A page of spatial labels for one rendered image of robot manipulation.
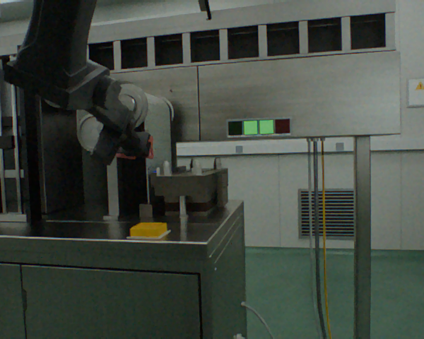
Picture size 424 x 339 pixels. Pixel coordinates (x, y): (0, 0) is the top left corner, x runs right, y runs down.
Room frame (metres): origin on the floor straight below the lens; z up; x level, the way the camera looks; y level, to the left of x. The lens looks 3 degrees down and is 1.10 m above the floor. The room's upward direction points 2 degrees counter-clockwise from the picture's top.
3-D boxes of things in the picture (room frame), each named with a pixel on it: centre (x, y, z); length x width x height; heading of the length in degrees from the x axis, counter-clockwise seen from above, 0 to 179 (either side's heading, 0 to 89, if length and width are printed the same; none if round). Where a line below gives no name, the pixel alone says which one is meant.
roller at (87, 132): (1.27, 0.35, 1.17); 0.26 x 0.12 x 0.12; 167
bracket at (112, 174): (1.09, 0.30, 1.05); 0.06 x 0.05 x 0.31; 167
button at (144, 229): (0.86, 0.16, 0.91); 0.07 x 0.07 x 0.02; 77
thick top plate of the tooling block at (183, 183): (1.24, 0.05, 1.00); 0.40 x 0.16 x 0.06; 167
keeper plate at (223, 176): (1.23, -0.04, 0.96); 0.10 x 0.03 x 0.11; 167
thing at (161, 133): (1.22, 0.18, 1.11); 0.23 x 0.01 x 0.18; 167
